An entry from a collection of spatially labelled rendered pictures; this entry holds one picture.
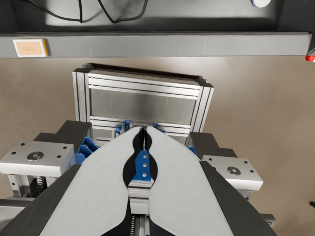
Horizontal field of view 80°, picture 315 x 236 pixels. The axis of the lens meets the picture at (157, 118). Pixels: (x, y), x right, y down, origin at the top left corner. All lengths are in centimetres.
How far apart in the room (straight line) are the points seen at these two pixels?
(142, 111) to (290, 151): 142
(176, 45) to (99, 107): 95
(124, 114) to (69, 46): 90
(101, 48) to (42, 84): 122
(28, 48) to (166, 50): 25
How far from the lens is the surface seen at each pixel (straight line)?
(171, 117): 127
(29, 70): 160
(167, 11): 50
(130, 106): 124
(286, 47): 47
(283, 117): 185
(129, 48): 39
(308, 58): 69
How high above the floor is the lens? 133
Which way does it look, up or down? 62 degrees down
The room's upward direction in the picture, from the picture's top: 176 degrees clockwise
